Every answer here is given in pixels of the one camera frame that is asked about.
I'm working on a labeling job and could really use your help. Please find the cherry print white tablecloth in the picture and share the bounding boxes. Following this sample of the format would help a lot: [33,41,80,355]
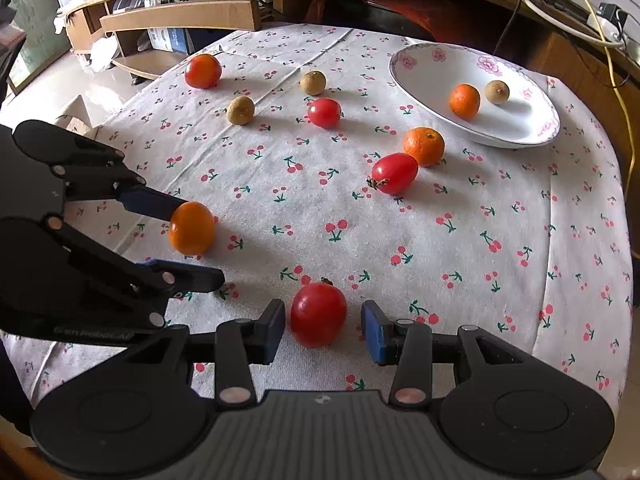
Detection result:
[0,22,637,411]

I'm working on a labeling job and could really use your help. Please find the blue white box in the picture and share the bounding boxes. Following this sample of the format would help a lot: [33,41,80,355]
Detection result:
[148,28,189,54]

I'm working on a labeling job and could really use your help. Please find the red oval tomato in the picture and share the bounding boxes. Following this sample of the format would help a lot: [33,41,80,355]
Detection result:
[290,278,347,349]

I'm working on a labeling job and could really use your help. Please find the large red tomato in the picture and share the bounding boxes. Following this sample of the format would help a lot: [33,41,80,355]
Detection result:
[184,54,222,89]

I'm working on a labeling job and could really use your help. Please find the orange mandarin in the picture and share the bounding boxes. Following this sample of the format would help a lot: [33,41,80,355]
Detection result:
[402,127,445,167]

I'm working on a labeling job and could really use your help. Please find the white thick cable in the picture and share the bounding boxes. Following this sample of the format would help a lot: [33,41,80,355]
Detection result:
[519,0,626,51]

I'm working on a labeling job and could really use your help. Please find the red tomato with stem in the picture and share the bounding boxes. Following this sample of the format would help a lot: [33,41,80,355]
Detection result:
[367,153,419,195]

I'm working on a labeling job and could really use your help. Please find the white floral plate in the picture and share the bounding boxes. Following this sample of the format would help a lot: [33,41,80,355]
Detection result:
[390,42,560,148]

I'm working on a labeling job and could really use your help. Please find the orange round fruit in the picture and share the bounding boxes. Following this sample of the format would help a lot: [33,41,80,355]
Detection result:
[168,202,215,256]

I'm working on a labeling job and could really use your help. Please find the small red cherry tomato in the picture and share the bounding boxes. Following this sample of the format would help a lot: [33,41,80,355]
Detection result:
[307,98,342,129]

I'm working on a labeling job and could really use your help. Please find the small orange kumquat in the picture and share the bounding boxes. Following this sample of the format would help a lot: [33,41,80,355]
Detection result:
[449,84,480,122]

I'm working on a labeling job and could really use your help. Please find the yellow cable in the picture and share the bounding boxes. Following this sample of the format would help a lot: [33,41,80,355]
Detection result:
[508,0,639,201]

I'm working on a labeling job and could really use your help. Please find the white power strip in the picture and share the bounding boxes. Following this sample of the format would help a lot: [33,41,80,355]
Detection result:
[587,6,627,49]

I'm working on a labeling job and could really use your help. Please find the brown longan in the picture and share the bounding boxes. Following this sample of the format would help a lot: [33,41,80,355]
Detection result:
[484,79,510,106]
[299,70,326,96]
[227,96,255,126]

